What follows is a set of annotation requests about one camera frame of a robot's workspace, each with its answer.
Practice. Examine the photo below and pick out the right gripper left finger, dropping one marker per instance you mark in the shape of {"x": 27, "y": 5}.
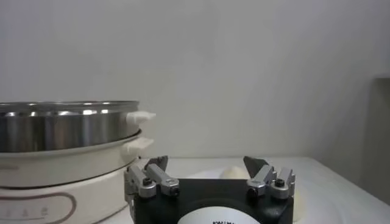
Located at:
{"x": 163, "y": 179}

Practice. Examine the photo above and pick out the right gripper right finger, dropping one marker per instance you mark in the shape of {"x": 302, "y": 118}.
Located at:
{"x": 263, "y": 178}

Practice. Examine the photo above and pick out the white steamed baozi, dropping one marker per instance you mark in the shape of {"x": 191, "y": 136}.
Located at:
{"x": 234, "y": 173}

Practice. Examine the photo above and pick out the stainless steel steamer basket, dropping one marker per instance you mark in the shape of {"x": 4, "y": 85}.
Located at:
{"x": 67, "y": 131}

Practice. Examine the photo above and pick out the white round plate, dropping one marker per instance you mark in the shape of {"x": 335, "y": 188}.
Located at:
{"x": 204, "y": 174}

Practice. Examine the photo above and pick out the white electric cooker pot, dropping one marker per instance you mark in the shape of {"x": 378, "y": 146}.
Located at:
{"x": 76, "y": 188}

